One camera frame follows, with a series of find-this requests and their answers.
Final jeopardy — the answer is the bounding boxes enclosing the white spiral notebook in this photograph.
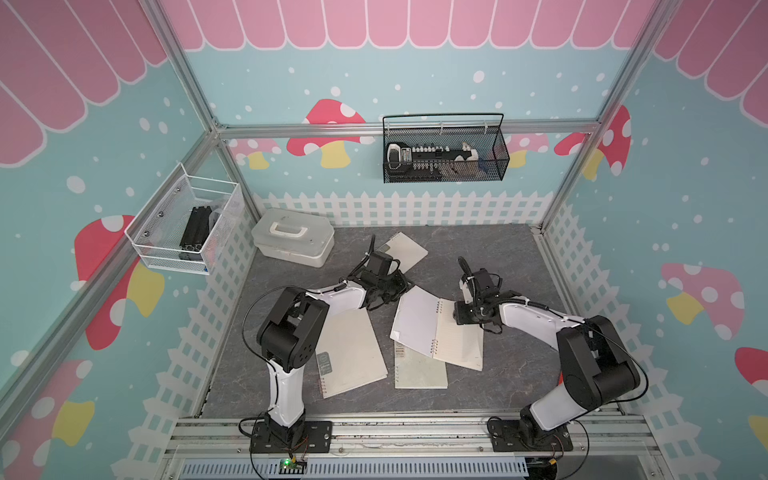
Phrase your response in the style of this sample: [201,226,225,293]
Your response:
[390,287,484,371]

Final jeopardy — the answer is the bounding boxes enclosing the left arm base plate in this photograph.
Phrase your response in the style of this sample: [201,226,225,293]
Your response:
[249,417,333,455]

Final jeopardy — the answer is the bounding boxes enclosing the white wire wall basket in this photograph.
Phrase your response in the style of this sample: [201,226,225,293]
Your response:
[124,164,244,275]

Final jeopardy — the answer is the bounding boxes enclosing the small green circuit board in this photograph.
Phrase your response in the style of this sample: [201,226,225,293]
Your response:
[278,458,307,475]

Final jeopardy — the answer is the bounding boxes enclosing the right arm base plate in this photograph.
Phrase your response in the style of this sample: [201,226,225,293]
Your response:
[486,416,573,456]

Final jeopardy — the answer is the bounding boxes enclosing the items in black basket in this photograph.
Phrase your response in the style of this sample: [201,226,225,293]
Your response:
[383,142,480,181]

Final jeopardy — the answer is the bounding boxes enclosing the white plastic storage box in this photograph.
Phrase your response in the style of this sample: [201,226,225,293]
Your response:
[251,208,335,268]

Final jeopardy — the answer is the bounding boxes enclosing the small green spiral notebook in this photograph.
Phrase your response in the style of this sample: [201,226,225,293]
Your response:
[394,342,448,390]

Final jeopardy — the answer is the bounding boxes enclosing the black block in white basket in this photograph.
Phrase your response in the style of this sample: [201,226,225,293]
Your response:
[179,206,212,261]

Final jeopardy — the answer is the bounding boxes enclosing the black wire wall basket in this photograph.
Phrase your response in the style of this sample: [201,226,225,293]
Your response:
[381,113,510,183]

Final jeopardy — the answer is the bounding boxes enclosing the large cream spiral notebook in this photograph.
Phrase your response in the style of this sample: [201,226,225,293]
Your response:
[315,309,388,399]

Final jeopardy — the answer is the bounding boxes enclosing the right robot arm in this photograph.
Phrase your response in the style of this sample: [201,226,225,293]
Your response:
[454,257,649,442]

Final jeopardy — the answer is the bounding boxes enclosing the cream spiral notebook with label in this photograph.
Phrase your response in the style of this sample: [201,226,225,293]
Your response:
[377,232,428,273]

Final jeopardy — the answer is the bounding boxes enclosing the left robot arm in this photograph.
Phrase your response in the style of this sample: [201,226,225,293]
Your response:
[247,241,413,430]

